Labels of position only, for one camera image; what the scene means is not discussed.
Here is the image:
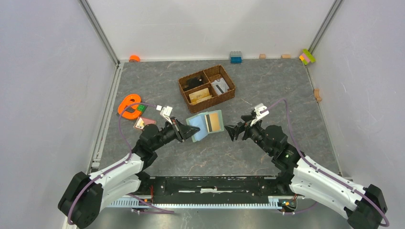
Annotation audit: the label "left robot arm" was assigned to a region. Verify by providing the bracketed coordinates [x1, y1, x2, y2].
[58, 117, 200, 229]

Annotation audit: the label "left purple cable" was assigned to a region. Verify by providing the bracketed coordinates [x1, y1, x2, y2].
[67, 102, 159, 226]

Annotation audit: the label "white slotted cable duct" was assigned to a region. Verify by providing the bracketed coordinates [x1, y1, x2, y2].
[107, 197, 282, 210]

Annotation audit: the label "purple cable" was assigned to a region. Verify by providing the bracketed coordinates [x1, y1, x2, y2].
[67, 102, 159, 226]
[260, 98, 390, 228]

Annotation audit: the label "black item in basket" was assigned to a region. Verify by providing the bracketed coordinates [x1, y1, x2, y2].
[184, 76, 204, 91]

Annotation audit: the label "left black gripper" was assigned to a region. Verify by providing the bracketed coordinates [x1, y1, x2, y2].
[151, 116, 200, 150]

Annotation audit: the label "gold credit card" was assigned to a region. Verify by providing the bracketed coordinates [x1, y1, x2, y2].
[189, 88, 211, 103]

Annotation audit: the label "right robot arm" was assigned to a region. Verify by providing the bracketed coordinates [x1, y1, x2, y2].
[225, 115, 388, 229]

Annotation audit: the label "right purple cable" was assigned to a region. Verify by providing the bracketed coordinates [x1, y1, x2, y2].
[260, 98, 390, 228]

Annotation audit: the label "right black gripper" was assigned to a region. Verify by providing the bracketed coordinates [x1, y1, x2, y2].
[224, 114, 273, 156]

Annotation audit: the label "orange letter e toy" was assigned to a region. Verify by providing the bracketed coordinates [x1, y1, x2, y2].
[117, 94, 143, 120]

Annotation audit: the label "pink square card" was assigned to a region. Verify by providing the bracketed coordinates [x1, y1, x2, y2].
[133, 116, 157, 130]

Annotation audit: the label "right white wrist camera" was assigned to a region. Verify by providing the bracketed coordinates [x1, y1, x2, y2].
[250, 103, 269, 126]

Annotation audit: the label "curved wooden arch block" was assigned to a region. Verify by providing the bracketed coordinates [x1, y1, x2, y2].
[313, 88, 322, 103]

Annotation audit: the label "light blue card holder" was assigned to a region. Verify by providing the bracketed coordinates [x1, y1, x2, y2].
[186, 110, 224, 141]

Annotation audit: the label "green toy block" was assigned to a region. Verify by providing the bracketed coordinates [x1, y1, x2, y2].
[137, 104, 148, 113]

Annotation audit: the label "orange round cap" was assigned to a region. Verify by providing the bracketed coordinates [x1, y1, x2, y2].
[128, 55, 140, 62]

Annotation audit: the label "blue grey lego stack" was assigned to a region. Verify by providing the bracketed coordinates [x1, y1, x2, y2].
[229, 51, 243, 63]

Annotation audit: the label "green pink lego stack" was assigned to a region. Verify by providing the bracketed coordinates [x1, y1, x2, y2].
[299, 49, 316, 65]

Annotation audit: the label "white cards in basket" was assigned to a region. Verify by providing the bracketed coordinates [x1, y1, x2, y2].
[211, 78, 230, 95]

